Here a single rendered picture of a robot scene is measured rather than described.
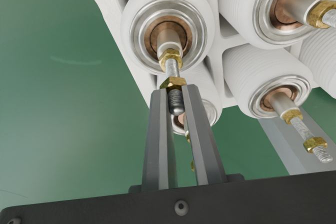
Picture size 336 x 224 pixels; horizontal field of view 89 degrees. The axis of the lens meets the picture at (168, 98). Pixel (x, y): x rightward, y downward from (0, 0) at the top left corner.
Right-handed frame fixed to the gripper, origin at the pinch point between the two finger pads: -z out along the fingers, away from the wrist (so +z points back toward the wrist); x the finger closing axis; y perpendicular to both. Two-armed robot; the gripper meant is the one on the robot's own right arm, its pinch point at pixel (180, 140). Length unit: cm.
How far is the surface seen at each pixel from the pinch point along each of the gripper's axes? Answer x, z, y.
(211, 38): -4.2, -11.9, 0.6
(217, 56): -6.7, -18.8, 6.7
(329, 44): -20.8, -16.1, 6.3
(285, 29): -11.3, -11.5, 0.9
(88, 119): 33, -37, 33
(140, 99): 12.6, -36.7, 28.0
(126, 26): 3.7, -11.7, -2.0
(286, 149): -18.6, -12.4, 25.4
